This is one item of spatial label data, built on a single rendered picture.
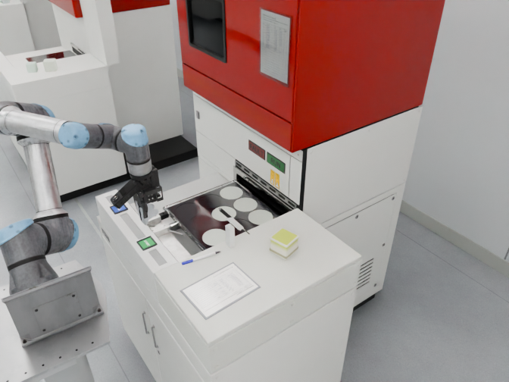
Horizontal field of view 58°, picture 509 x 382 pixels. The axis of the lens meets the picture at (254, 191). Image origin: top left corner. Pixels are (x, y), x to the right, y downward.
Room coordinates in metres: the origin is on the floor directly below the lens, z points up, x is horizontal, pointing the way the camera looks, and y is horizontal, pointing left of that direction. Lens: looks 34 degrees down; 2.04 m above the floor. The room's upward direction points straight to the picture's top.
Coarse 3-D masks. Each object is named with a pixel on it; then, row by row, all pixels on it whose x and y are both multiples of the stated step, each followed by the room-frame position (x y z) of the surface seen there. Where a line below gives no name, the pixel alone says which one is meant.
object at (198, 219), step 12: (216, 192) 1.67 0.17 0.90; (180, 204) 1.57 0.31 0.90; (192, 204) 1.58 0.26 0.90; (204, 204) 1.58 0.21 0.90; (216, 204) 1.58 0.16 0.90; (228, 204) 1.57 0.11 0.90; (180, 216) 1.49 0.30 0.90; (192, 216) 1.49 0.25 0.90; (204, 216) 1.49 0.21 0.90; (240, 216) 1.49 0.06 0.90; (276, 216) 1.49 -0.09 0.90; (192, 228) 1.41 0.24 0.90; (204, 228) 1.41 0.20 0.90; (216, 228) 1.41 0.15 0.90
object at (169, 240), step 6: (150, 228) 1.44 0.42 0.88; (168, 234) 1.40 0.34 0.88; (162, 240) 1.36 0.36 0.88; (168, 240) 1.36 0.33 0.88; (174, 240) 1.36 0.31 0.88; (168, 246) 1.33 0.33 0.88; (174, 246) 1.33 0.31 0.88; (180, 246) 1.33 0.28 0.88; (174, 252) 1.29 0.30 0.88; (180, 252) 1.29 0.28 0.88; (186, 252) 1.29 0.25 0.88; (180, 258) 1.26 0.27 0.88
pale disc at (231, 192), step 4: (224, 188) 1.70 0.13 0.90; (228, 188) 1.70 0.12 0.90; (232, 188) 1.70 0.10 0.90; (236, 188) 1.70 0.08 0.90; (220, 192) 1.67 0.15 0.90; (224, 192) 1.67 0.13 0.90; (228, 192) 1.67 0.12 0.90; (232, 192) 1.67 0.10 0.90; (236, 192) 1.67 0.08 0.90; (240, 192) 1.67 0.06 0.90; (224, 196) 1.63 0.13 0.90; (228, 196) 1.63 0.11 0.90; (232, 196) 1.63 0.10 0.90; (236, 196) 1.63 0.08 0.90
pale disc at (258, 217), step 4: (252, 212) 1.52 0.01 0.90; (256, 212) 1.52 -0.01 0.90; (260, 212) 1.52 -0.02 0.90; (264, 212) 1.52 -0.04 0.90; (268, 212) 1.52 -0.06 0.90; (248, 216) 1.49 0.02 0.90; (252, 216) 1.49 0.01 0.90; (256, 216) 1.49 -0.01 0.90; (260, 216) 1.49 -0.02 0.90; (264, 216) 1.49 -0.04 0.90; (268, 216) 1.49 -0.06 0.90; (272, 216) 1.49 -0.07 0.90; (252, 220) 1.46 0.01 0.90; (256, 220) 1.46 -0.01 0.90; (260, 220) 1.46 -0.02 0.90; (264, 220) 1.46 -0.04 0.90; (268, 220) 1.46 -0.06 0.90; (260, 224) 1.44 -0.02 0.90
